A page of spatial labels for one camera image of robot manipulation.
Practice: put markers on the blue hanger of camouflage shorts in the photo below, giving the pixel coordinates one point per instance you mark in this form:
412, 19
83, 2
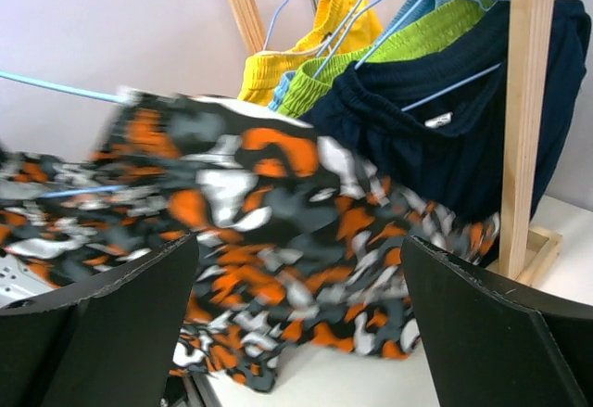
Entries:
69, 90

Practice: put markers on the blue hanger of navy shorts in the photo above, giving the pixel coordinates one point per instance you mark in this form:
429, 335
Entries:
451, 88

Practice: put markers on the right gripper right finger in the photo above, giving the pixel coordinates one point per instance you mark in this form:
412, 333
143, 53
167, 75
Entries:
491, 341

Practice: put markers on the aluminium mounting rail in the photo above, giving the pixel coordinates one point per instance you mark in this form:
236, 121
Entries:
188, 391

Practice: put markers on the orange camouflage shorts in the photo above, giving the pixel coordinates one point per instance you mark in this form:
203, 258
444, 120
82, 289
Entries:
299, 237

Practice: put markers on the light blue shorts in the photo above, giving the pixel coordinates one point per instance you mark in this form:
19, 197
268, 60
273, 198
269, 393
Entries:
426, 7

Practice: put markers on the lime green shorts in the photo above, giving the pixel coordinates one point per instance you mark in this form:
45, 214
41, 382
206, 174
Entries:
429, 34

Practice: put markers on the yellow shorts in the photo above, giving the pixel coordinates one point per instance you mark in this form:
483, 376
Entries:
263, 71

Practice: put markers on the wooden clothes rack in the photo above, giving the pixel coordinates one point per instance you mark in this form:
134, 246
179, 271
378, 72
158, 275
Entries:
526, 252

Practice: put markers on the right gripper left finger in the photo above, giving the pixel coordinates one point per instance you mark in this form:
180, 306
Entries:
107, 340

